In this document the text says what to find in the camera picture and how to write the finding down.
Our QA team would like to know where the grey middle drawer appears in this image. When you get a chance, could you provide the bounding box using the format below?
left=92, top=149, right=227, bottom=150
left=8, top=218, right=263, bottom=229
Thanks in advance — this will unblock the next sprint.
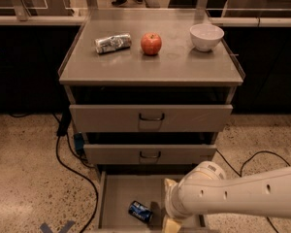
left=83, top=145, right=216, bottom=165

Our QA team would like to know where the white ceramic bowl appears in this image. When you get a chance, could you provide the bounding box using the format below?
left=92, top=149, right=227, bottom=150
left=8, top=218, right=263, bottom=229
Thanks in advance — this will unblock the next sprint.
left=190, top=23, right=224, bottom=51

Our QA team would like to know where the red apple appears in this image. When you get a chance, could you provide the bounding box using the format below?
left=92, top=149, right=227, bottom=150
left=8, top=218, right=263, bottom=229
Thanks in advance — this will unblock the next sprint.
left=141, top=33, right=162, bottom=55

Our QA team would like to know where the black cable on left floor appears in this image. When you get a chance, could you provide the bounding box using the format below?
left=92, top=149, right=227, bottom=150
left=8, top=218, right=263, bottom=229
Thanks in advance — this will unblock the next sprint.
left=6, top=112, right=99, bottom=233

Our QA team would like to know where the black cable on floor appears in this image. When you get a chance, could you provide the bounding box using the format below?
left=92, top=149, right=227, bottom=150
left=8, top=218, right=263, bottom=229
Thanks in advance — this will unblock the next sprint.
left=6, top=112, right=99, bottom=233
left=215, top=150, right=291, bottom=233

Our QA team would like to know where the grey open bottom drawer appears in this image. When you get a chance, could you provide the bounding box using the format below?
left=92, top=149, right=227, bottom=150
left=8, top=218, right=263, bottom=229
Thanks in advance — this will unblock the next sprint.
left=92, top=170, right=211, bottom=233

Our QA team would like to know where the black power plug block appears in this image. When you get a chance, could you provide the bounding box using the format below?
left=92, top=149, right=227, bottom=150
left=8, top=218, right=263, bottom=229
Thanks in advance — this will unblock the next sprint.
left=56, top=109, right=72, bottom=137

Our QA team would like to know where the blue power adapter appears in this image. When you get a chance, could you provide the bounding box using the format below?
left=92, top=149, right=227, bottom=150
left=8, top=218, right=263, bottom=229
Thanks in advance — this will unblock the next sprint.
left=73, top=133, right=84, bottom=155

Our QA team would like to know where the grey metal drawer cabinet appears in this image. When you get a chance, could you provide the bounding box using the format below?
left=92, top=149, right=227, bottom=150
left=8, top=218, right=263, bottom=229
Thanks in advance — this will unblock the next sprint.
left=57, top=8, right=246, bottom=233

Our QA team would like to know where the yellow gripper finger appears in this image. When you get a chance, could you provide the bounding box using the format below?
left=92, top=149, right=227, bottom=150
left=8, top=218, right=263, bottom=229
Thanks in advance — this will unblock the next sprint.
left=162, top=216, right=182, bottom=233
left=164, top=179, right=177, bottom=189

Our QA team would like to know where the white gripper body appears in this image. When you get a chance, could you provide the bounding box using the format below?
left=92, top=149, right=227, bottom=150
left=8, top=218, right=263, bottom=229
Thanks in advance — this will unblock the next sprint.
left=165, top=184, right=184, bottom=219

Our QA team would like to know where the grey top drawer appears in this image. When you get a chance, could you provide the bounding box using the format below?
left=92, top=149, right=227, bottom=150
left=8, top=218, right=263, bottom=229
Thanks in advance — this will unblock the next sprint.
left=70, top=105, right=232, bottom=133

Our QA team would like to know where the silver crumpled can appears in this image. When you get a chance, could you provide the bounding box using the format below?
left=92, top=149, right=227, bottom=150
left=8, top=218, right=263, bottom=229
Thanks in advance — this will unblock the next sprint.
left=94, top=33, right=132, bottom=54

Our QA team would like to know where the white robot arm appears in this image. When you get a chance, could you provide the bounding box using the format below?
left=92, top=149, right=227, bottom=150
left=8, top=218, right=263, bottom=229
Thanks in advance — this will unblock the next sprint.
left=162, top=161, right=291, bottom=233

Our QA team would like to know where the black cable on right floor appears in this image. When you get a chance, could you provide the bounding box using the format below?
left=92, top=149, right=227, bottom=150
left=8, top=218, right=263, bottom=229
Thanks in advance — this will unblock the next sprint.
left=215, top=150, right=291, bottom=233

